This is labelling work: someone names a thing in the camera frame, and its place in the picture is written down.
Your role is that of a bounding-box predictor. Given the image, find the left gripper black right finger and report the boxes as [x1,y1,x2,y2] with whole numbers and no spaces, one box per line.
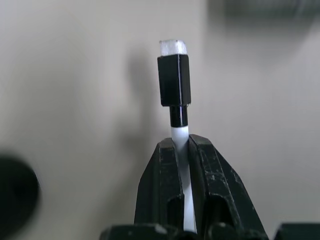
[187,134,266,233]

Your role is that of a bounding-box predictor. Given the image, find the white marker pen black cap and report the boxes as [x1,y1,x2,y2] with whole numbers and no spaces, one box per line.
[157,38,198,235]

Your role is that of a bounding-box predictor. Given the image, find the black plastic cup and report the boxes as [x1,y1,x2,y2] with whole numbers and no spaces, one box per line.
[0,147,42,228]

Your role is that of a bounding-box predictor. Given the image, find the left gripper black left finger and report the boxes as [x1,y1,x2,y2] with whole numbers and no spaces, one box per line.
[134,138,187,226]

